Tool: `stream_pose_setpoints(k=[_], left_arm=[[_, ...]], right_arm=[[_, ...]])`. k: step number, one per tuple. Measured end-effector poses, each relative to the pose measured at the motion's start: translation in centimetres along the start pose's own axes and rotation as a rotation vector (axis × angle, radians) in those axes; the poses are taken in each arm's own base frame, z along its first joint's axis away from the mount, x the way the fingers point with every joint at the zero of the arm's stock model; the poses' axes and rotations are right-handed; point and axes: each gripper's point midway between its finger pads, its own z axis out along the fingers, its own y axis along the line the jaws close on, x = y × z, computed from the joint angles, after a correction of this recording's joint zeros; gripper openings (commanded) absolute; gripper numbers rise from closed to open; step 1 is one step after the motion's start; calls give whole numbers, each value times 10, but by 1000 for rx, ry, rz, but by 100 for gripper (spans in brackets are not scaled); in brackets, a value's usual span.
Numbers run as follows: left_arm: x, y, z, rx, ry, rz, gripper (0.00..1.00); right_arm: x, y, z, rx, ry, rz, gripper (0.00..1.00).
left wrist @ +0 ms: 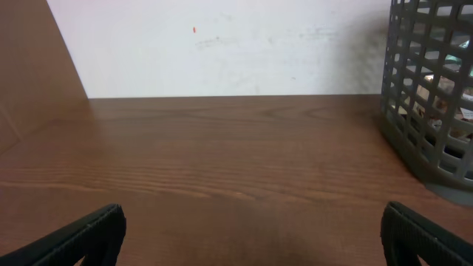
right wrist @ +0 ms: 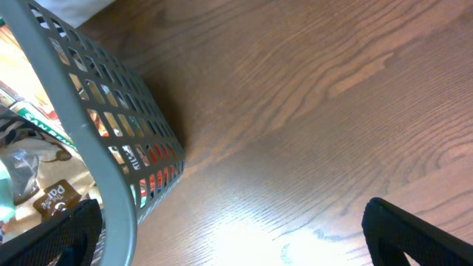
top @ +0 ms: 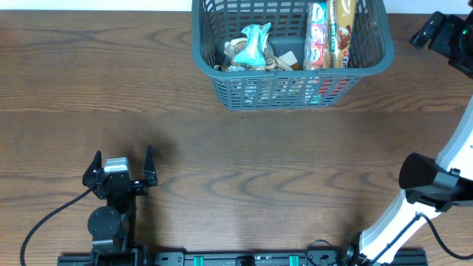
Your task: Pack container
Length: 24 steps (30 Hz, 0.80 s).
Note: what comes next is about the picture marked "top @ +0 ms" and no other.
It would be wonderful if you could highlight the right black cable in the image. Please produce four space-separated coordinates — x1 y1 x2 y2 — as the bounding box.
369 212 473 266

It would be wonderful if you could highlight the multicolour tissue pack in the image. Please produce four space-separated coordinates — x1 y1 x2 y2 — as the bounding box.
303 1 330 71

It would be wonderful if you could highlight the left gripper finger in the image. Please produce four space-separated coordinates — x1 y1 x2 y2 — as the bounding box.
143 145 157 181
84 151 102 177

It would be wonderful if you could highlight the beige nut bag with label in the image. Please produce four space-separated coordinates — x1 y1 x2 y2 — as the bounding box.
213 36 293 73

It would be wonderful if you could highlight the black cable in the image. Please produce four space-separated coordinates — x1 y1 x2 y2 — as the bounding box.
20 186 93 266
369 212 473 266

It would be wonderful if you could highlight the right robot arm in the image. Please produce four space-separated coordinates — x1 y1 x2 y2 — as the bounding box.
338 12 472 265

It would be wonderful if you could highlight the teal snack packet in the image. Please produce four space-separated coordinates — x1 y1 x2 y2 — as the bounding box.
234 23 271 67

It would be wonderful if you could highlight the left black cable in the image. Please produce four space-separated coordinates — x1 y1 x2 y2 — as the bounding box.
20 186 93 266

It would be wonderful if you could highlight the grey plastic basket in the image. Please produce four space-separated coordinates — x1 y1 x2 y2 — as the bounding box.
191 0 395 110

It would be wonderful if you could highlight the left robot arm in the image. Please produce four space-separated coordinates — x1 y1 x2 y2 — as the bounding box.
82 146 157 265

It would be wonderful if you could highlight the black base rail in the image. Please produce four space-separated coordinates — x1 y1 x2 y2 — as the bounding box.
57 249 429 266

